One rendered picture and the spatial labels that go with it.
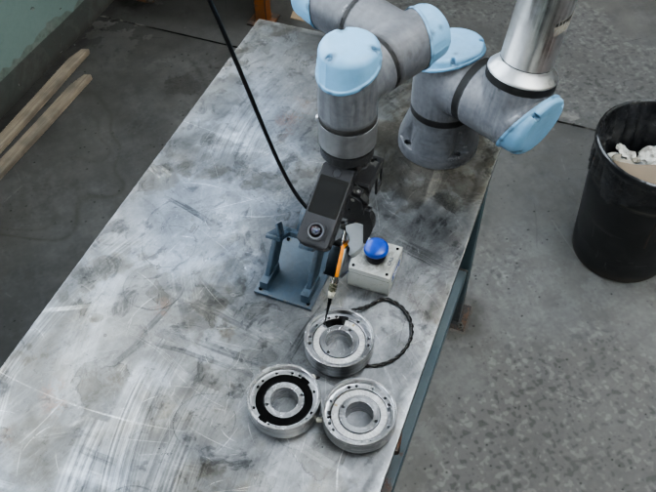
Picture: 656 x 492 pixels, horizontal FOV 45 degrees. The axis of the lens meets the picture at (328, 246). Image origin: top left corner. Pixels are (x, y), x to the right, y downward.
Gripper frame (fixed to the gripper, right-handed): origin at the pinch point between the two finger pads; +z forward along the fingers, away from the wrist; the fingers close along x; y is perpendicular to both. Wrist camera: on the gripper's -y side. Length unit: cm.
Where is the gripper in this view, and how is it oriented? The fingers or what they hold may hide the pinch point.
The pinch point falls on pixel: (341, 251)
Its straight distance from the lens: 117.4
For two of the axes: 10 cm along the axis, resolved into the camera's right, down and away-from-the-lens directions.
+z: 0.1, 6.4, 7.7
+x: -9.3, -2.8, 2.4
